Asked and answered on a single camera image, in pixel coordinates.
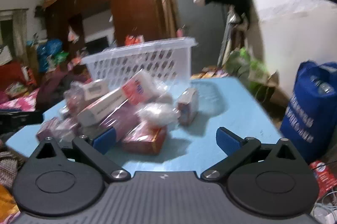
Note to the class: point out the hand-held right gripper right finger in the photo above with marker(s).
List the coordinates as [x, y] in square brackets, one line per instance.
[227, 139]

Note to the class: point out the purple packet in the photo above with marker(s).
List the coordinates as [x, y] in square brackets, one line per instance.
[126, 118]

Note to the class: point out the maroon box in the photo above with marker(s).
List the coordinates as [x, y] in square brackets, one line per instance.
[50, 130]

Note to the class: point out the brown wooden wardrobe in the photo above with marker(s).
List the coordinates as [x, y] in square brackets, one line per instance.
[131, 2]

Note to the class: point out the orange cloth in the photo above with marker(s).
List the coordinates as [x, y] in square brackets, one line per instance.
[6, 200]

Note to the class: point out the beige curtain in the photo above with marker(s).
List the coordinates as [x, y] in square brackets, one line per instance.
[20, 31]

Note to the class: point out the red cloth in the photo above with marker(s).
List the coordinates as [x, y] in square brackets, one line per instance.
[13, 75]

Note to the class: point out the long white box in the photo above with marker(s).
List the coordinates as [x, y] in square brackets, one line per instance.
[102, 108]

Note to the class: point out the knitted cloth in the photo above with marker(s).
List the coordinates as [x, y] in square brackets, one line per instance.
[9, 166]

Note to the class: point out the pink floral blanket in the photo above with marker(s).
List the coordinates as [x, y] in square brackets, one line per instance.
[18, 102]

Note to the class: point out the blue tote bag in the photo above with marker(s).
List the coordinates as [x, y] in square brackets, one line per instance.
[310, 113]

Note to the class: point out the red printed packet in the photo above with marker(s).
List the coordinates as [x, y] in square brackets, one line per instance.
[325, 179]

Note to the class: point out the white plastic basket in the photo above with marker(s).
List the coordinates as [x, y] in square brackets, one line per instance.
[158, 60]

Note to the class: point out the green plastic bag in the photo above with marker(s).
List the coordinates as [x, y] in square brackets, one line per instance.
[247, 65]

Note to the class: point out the grey door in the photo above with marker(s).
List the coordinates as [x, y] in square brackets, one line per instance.
[200, 29]

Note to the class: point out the small white box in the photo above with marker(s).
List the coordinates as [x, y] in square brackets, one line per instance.
[96, 90]

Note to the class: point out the blue plastic bag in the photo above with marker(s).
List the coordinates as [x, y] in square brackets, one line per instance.
[50, 52]

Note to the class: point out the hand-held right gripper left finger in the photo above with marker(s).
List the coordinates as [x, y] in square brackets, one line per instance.
[105, 139]

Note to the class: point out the pink hanging plastic bag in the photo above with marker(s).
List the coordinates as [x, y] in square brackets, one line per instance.
[73, 34]

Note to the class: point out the purple cloth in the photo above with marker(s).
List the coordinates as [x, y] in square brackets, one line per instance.
[58, 87]

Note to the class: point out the clear bag of white cotton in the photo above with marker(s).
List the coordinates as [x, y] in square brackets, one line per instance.
[158, 113]

